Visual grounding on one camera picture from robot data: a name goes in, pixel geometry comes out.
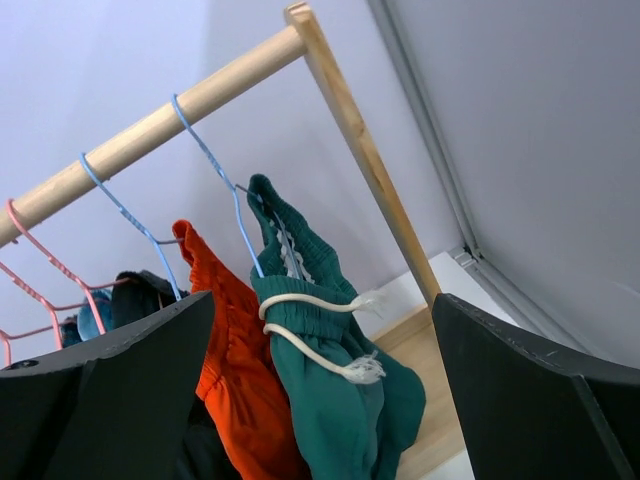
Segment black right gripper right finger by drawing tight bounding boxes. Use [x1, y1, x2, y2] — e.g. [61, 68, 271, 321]
[432, 294, 639, 479]

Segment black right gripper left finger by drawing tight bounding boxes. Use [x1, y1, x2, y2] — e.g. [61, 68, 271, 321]
[1, 292, 215, 479]

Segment light blue shorts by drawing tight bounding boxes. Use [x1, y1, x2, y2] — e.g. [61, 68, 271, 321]
[59, 289, 113, 348]

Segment dark navy shorts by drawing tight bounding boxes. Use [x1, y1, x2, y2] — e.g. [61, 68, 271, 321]
[111, 270, 176, 328]

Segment pink wire hanger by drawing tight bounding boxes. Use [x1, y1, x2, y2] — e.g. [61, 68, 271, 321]
[0, 198, 132, 365]

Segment orange shorts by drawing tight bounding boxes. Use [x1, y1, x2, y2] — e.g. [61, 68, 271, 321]
[172, 220, 311, 479]

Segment blue wire hanger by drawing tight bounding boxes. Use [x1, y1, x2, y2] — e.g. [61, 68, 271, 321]
[171, 93, 306, 281]
[79, 152, 183, 300]

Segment green shorts with drawstring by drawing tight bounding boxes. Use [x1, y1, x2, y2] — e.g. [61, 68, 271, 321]
[247, 174, 426, 479]

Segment wooden clothes rack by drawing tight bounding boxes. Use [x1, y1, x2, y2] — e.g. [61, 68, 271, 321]
[0, 1, 464, 480]

